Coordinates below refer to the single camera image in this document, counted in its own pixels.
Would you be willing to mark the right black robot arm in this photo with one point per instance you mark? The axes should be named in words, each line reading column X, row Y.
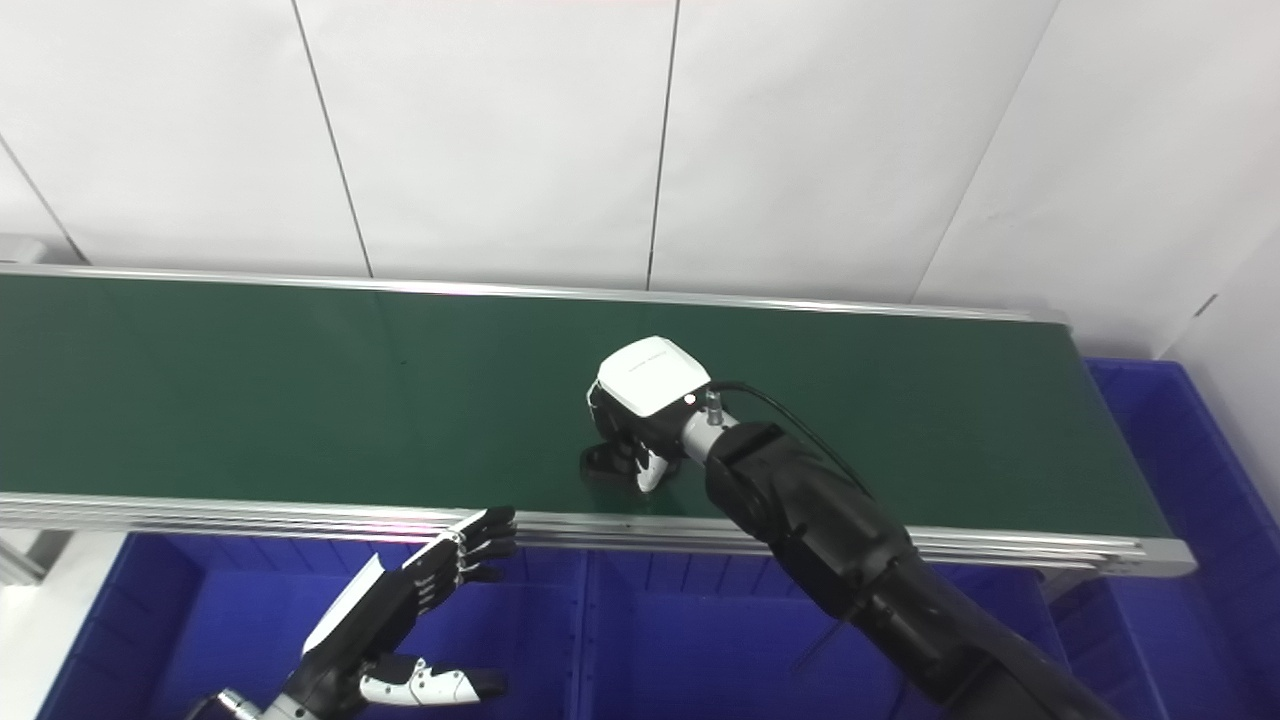
column 830, row 530

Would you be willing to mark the aluminium conveyor support leg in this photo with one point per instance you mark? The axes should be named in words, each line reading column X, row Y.
column 25, row 560

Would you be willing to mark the green conveyor belt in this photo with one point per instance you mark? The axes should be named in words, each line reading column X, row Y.
column 300, row 390
column 200, row 512

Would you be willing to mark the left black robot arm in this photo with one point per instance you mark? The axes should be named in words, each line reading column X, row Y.
column 240, row 706

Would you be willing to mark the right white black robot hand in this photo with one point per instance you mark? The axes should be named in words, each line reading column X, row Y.
column 650, row 385

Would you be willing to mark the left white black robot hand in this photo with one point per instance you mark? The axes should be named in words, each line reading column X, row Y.
column 380, row 610

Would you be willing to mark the grey conveyor end housing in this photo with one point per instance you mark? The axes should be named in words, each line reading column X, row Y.
column 18, row 250

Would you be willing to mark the black machined part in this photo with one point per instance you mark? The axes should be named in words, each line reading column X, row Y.
column 602, row 463

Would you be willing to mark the blue plastic bin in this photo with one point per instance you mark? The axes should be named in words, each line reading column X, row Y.
column 700, row 640
column 1190, row 560
column 220, row 640

